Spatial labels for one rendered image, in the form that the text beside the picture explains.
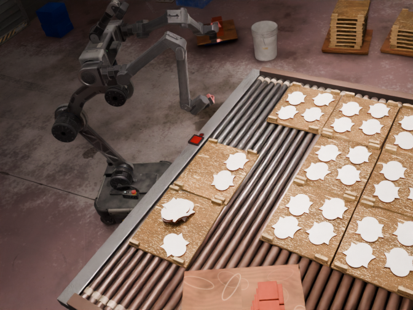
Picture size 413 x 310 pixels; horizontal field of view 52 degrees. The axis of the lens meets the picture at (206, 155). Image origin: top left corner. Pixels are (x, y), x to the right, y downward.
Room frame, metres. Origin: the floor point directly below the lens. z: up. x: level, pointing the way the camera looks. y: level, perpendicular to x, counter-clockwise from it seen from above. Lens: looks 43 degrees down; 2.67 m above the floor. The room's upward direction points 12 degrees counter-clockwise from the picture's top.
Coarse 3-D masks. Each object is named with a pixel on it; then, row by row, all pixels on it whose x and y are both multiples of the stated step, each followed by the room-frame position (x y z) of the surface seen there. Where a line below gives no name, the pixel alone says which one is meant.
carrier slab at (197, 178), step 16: (208, 144) 1.97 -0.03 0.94; (208, 160) 1.83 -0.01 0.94; (224, 160) 1.81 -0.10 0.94; (256, 160) 1.76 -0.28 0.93; (192, 176) 1.73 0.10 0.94; (208, 176) 1.70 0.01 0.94; (240, 176) 1.65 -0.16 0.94; (192, 192) 1.61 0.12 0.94; (208, 192) 1.58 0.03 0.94; (224, 192) 1.56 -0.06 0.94
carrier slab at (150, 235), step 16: (176, 192) 1.63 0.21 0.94; (160, 208) 1.54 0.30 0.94; (208, 208) 1.47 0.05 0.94; (144, 224) 1.45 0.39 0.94; (160, 224) 1.43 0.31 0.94; (176, 224) 1.41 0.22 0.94; (192, 224) 1.39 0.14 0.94; (208, 224) 1.37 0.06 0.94; (144, 240) 1.35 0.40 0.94; (160, 240) 1.33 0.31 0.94; (192, 240) 1.29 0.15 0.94; (160, 256) 1.23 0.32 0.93; (192, 256) 1.20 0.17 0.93
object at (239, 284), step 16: (192, 272) 1.04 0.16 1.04; (208, 272) 1.02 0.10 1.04; (224, 272) 1.01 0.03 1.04; (240, 272) 0.99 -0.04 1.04; (256, 272) 0.98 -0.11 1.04; (272, 272) 0.96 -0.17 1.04; (288, 272) 0.95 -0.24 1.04; (192, 288) 0.96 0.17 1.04; (208, 288) 0.95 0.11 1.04; (224, 288) 0.93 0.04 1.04; (240, 288) 0.92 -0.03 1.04; (288, 288) 0.87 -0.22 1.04; (192, 304) 0.89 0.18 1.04; (208, 304) 0.88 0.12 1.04; (224, 304) 0.86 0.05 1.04; (240, 304) 0.85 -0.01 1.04; (288, 304) 0.81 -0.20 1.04; (304, 304) 0.79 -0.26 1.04
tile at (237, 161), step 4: (232, 156) 1.81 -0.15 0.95; (236, 156) 1.80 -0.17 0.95; (240, 156) 1.80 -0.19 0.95; (244, 156) 1.79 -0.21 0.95; (228, 160) 1.79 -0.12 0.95; (232, 160) 1.78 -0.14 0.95; (236, 160) 1.77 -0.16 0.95; (240, 160) 1.77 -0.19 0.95; (244, 160) 1.76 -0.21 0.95; (248, 160) 1.75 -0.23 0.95; (228, 164) 1.75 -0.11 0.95; (232, 164) 1.75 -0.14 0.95; (236, 164) 1.74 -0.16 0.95; (240, 164) 1.73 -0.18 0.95; (244, 164) 1.73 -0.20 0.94; (228, 168) 1.72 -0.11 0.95; (232, 168) 1.72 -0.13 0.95; (236, 168) 1.71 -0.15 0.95; (240, 168) 1.71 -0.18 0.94
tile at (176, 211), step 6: (174, 204) 1.49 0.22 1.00; (180, 204) 1.48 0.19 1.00; (186, 204) 1.47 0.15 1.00; (168, 210) 1.45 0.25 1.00; (174, 210) 1.44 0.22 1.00; (180, 210) 1.44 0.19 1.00; (186, 210) 1.43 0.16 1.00; (168, 216) 1.42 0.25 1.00; (174, 216) 1.41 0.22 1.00; (180, 216) 1.40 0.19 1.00; (186, 216) 1.39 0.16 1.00
